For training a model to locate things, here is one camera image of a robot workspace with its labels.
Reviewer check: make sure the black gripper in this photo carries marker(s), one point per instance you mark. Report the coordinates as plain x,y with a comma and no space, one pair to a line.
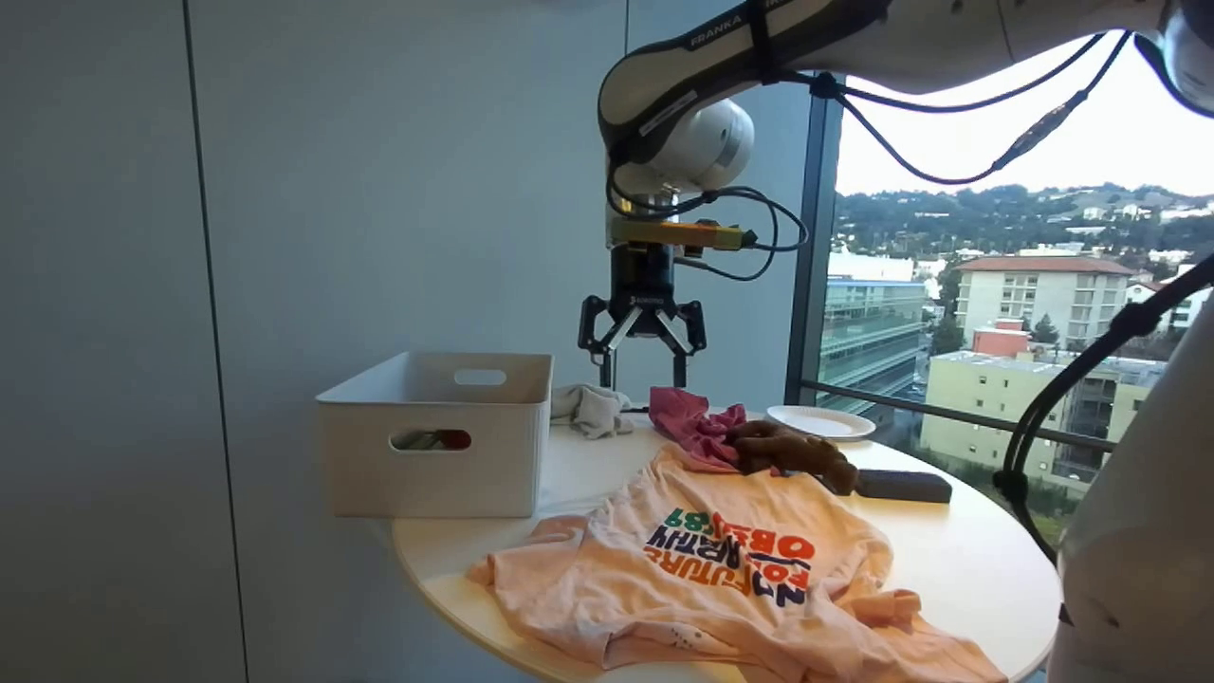
643,287

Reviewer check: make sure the brown cloth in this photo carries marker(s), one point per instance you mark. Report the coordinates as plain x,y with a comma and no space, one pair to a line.
800,453

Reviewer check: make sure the peach pink printed shirt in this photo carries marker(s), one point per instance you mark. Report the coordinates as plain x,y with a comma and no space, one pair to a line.
735,580

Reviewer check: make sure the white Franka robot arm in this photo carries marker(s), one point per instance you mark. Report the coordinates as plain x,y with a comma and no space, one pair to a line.
708,138

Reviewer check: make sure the white plastic basket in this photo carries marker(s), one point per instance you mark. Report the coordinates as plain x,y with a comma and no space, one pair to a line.
437,475

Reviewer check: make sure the white grey crumpled cloth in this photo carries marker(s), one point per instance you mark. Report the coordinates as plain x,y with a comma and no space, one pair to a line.
593,410

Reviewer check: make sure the magenta crumpled cloth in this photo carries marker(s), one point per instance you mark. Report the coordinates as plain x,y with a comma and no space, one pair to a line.
687,421

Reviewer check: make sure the white paper plate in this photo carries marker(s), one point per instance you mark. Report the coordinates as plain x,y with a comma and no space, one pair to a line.
820,421

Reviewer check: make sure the black rectangular eraser block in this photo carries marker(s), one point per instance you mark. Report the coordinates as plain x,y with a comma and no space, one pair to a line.
905,486

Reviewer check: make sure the yellow wrist camera mount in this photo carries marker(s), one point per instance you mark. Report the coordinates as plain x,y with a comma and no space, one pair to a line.
677,234

